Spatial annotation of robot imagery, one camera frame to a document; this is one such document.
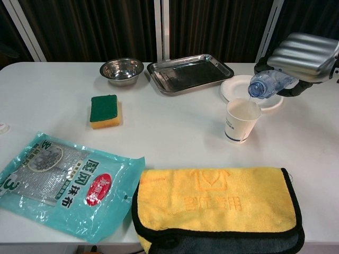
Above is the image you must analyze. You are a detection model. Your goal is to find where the white partition post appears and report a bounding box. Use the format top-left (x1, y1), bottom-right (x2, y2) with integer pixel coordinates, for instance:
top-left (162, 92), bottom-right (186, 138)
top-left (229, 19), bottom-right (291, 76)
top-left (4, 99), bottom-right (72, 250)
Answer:
top-left (2, 0), bottom-right (47, 63)
top-left (255, 0), bottom-right (286, 64)
top-left (155, 0), bottom-right (170, 63)

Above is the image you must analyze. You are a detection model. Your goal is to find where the white paper plate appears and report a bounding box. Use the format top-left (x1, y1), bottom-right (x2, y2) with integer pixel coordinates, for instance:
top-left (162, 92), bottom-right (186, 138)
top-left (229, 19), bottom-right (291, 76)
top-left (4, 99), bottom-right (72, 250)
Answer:
top-left (220, 75), bottom-right (284, 111)

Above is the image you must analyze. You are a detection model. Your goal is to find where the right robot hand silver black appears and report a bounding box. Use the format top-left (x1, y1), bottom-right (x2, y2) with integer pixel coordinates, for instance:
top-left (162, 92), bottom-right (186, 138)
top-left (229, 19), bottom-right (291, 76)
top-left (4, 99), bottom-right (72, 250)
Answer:
top-left (253, 32), bottom-right (339, 97)

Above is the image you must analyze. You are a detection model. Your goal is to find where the green yellow sponge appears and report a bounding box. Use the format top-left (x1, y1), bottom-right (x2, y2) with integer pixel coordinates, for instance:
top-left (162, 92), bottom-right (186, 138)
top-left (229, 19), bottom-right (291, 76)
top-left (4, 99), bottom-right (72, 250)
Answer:
top-left (89, 94), bottom-right (123, 130)

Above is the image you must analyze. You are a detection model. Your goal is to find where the yellow grey microfiber towel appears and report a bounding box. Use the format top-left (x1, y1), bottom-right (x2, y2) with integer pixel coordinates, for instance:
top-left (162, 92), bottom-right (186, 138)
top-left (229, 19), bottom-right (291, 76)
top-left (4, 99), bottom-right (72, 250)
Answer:
top-left (131, 167), bottom-right (306, 254)

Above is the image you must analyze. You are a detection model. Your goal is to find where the stainless steel bowl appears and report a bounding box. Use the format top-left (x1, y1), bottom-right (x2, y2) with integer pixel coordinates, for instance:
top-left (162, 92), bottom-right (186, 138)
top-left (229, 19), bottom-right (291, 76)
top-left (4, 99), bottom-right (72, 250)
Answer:
top-left (99, 58), bottom-right (145, 87)

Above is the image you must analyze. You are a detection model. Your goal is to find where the clear plastic water bottle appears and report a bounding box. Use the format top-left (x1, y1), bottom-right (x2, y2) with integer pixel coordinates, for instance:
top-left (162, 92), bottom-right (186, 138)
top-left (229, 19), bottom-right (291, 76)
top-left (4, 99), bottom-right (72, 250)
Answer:
top-left (248, 69), bottom-right (300, 101)

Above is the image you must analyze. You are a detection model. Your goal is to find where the white paper cup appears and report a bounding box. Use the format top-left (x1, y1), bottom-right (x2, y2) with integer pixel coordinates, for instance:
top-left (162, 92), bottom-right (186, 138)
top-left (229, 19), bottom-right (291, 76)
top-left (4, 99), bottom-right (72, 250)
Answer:
top-left (224, 98), bottom-right (262, 144)

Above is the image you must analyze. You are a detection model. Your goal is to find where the teal packaged steel mesh cloth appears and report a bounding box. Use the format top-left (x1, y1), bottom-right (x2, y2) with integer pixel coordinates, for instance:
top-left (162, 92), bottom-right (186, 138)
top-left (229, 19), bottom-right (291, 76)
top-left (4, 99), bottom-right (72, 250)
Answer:
top-left (0, 131), bottom-right (146, 243)

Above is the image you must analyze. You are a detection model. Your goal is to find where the rectangular stainless steel tray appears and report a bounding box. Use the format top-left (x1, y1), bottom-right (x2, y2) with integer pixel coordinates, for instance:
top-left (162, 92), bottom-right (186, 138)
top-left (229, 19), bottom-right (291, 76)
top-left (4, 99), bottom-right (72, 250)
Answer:
top-left (146, 53), bottom-right (235, 96)

